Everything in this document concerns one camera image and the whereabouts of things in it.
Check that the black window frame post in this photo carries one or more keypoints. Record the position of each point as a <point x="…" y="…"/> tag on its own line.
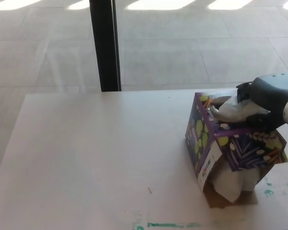
<point x="105" y="48"/>

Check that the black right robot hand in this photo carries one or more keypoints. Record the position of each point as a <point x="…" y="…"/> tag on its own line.
<point x="271" y="93"/>

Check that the white tissues in torn side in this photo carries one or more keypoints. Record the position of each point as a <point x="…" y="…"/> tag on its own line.
<point x="230" y="184"/>

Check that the purple floral tissue box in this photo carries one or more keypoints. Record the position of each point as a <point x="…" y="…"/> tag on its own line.
<point x="244" y="153"/>

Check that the white tissue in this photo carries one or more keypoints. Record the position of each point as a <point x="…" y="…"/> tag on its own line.
<point x="229" y="109"/>

